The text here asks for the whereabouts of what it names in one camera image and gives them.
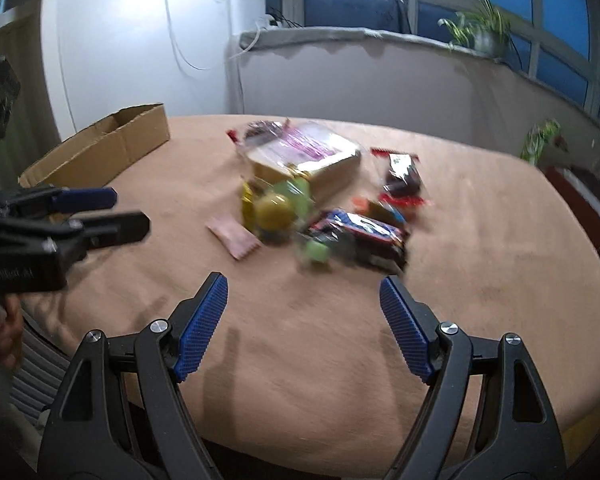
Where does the brown cardboard box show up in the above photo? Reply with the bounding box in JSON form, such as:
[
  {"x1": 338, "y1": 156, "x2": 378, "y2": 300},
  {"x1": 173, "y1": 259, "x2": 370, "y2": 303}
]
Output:
[{"x1": 18, "y1": 104, "x2": 170, "y2": 188}]

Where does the pink snack sachet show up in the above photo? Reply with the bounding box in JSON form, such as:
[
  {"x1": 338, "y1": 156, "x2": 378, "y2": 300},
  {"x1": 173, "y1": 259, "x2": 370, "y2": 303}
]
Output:
[{"x1": 206, "y1": 214, "x2": 261, "y2": 261}]

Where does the yellow ball candy green wrap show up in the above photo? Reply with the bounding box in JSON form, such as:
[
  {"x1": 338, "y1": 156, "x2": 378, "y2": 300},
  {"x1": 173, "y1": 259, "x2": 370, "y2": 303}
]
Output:
[{"x1": 253, "y1": 177, "x2": 313, "y2": 244}]

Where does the red box on floor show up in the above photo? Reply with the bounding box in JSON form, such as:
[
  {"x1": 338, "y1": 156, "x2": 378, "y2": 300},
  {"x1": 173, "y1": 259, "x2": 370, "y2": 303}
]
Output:
[{"x1": 543, "y1": 167, "x2": 600, "y2": 249}]

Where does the small green candy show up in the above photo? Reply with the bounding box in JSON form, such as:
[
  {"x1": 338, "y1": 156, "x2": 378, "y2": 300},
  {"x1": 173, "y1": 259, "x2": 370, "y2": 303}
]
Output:
[{"x1": 297, "y1": 237, "x2": 332, "y2": 268}]

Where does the white refrigerator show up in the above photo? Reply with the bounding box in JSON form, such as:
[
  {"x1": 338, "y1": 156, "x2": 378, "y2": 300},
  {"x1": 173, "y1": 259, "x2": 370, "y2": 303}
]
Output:
[{"x1": 40, "y1": 0, "x2": 230, "y2": 139}]

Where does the white cable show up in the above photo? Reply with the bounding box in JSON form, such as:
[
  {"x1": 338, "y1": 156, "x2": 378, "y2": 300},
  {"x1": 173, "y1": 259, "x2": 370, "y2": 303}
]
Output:
[{"x1": 164, "y1": 0, "x2": 266, "y2": 74}]

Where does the potted spider plant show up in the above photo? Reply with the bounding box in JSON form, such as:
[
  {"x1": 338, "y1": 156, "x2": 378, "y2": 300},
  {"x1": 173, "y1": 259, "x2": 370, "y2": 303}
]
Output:
[{"x1": 437, "y1": 0, "x2": 513, "y2": 58}]

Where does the red date pack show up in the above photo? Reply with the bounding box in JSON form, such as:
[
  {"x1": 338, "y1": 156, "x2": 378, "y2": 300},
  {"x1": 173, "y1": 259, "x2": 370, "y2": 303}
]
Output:
[
  {"x1": 225, "y1": 120, "x2": 290, "y2": 154},
  {"x1": 370, "y1": 148, "x2": 427, "y2": 210}
]

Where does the Snickers bar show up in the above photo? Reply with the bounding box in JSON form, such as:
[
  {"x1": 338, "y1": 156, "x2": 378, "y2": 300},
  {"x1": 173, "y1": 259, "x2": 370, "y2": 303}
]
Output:
[{"x1": 301, "y1": 208, "x2": 407, "y2": 273}]

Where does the packaged sliced bread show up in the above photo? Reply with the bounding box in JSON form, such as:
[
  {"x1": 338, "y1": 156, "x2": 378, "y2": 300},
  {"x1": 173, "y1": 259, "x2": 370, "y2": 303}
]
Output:
[{"x1": 236, "y1": 121, "x2": 362, "y2": 203}]

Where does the operator left hand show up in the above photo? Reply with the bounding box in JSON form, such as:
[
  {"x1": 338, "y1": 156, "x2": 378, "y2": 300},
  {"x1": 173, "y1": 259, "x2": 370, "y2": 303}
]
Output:
[{"x1": 0, "y1": 295, "x2": 23, "y2": 373}]

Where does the yellow candy wrapper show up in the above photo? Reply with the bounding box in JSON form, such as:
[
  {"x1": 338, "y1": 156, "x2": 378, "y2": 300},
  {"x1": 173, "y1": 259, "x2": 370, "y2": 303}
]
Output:
[{"x1": 240, "y1": 180, "x2": 259, "y2": 233}]

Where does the orange snack packet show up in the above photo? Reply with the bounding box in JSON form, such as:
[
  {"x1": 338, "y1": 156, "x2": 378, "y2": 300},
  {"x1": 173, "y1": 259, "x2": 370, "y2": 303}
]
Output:
[{"x1": 351, "y1": 196, "x2": 406, "y2": 228}]

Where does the green white bag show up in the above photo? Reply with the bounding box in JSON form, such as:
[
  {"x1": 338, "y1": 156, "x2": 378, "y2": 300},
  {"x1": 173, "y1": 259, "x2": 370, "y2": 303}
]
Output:
[{"x1": 519, "y1": 119, "x2": 566, "y2": 166}]

